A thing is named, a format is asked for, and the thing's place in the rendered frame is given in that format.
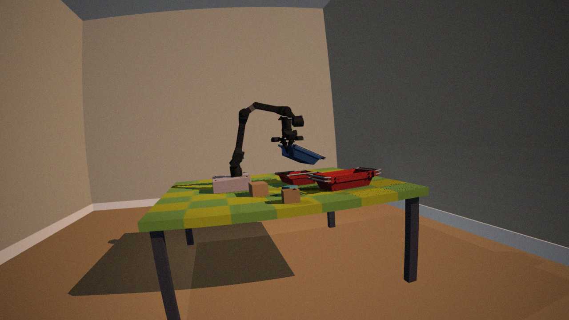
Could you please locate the tan rectangular block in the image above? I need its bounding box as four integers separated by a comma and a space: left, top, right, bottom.
248, 181, 268, 197

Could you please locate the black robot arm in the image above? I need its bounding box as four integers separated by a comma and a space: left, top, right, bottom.
230, 102, 304, 178

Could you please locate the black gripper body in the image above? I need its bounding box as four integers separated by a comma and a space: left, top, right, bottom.
271, 127, 304, 142

